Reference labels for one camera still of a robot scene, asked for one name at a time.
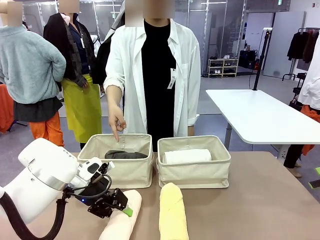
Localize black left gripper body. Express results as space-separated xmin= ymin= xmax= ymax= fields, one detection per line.
xmin=72 ymin=178 xmax=118 ymax=212

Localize peach towel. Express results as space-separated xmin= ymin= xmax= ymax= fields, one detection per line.
xmin=98 ymin=189 xmax=143 ymax=240

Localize dark grey towel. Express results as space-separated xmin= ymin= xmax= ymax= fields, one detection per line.
xmin=104 ymin=149 xmax=149 ymax=160

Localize white towel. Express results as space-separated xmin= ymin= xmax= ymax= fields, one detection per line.
xmin=163 ymin=148 xmax=213 ymax=165

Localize person's right forearm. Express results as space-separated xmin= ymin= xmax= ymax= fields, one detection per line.
xmin=106 ymin=84 xmax=125 ymax=113

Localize person's right hand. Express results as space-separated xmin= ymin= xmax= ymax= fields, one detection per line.
xmin=107 ymin=106 xmax=128 ymax=144

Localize beige fabric basket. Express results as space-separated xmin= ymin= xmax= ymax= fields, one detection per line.
xmin=77 ymin=133 xmax=154 ymax=190
xmin=156 ymin=135 xmax=232 ymax=189

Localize yellow rolled towel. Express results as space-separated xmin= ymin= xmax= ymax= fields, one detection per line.
xmin=158 ymin=182 xmax=190 ymax=240

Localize white table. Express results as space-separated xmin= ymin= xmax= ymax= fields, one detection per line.
xmin=205 ymin=89 xmax=320 ymax=160

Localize mannequin with yellow apron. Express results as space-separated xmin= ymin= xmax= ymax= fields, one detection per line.
xmin=43 ymin=0 xmax=103 ymax=151

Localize orange cloth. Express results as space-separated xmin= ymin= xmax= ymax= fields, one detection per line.
xmin=0 ymin=83 xmax=15 ymax=135

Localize rack with dark clothes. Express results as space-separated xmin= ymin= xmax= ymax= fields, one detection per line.
xmin=286 ymin=27 xmax=320 ymax=63

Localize person in white shirt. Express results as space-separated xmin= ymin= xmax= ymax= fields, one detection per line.
xmin=103 ymin=0 xmax=202 ymax=152

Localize white name tag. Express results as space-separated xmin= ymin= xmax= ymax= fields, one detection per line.
xmin=167 ymin=67 xmax=177 ymax=90

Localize black storage boxes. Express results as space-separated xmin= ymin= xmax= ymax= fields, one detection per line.
xmin=238 ymin=49 xmax=261 ymax=70

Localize mannequin in black jacket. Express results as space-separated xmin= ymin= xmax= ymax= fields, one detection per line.
xmin=96 ymin=0 xmax=126 ymax=87

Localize wooden shoe rack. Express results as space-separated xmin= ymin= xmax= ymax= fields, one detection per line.
xmin=207 ymin=57 xmax=240 ymax=78

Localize mannequin in blue fleece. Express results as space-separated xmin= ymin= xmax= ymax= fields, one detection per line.
xmin=0 ymin=0 xmax=67 ymax=148

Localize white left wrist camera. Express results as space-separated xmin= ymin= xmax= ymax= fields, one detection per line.
xmin=76 ymin=156 xmax=116 ymax=187

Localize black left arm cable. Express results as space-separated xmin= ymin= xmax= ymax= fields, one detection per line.
xmin=0 ymin=191 xmax=76 ymax=240

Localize black camera stand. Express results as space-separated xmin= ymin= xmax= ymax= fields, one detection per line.
xmin=252 ymin=27 xmax=273 ymax=91

